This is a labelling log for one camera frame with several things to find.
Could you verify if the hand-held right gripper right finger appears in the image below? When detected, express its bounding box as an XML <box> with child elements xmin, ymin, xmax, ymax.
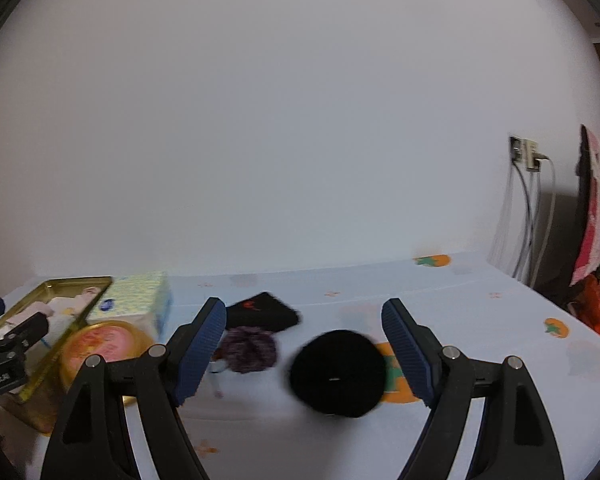
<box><xmin>381</xmin><ymin>298</ymin><xmax>566</xmax><ymax>480</ymax></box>

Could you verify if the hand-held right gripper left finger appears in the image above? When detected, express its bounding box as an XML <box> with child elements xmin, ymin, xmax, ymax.
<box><xmin>40</xmin><ymin>297</ymin><xmax>227</xmax><ymax>480</ymax></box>

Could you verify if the white waffle cloth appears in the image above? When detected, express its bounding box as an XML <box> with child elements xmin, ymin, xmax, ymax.
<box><xmin>40</xmin><ymin>296</ymin><xmax>88</xmax><ymax>346</ymax></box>

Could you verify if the purple scrunchie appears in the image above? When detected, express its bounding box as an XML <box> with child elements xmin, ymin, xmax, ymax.
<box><xmin>214</xmin><ymin>326</ymin><xmax>277</xmax><ymax>375</ymax></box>

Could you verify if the gold rectangular tin tray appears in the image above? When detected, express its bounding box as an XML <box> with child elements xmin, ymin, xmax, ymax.
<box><xmin>0</xmin><ymin>276</ymin><xmax>115</xmax><ymax>403</ymax></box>

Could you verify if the black sock red logo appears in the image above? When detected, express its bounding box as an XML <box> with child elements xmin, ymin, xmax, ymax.
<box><xmin>225</xmin><ymin>291</ymin><xmax>301</xmax><ymax>334</ymax></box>

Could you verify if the black round knitted pad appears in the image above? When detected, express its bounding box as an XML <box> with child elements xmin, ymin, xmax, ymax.
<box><xmin>288</xmin><ymin>330</ymin><xmax>387</xmax><ymax>418</ymax></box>

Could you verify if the fruit print tablecloth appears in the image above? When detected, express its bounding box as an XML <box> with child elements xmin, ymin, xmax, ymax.
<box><xmin>0</xmin><ymin>251</ymin><xmax>600</xmax><ymax>480</ymax></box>

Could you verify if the round gold tin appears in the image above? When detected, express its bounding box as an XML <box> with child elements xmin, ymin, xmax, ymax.
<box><xmin>60</xmin><ymin>321</ymin><xmax>154</xmax><ymax>407</ymax></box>

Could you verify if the yellow patterned tissue pack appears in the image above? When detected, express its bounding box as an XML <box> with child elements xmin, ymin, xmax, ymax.
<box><xmin>86</xmin><ymin>271</ymin><xmax>174</xmax><ymax>342</ymax></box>

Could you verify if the dark upright panel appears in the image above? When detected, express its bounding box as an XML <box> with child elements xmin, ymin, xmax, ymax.
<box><xmin>535</xmin><ymin>125</ymin><xmax>595</xmax><ymax>306</ymax></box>

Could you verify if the white plug adapter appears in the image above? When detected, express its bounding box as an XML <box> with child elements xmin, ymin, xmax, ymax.
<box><xmin>523</xmin><ymin>139</ymin><xmax>542</xmax><ymax>172</ymax></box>

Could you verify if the white charging cable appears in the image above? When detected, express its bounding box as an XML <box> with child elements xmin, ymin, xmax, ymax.
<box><xmin>532</xmin><ymin>155</ymin><xmax>556</xmax><ymax>287</ymax></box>

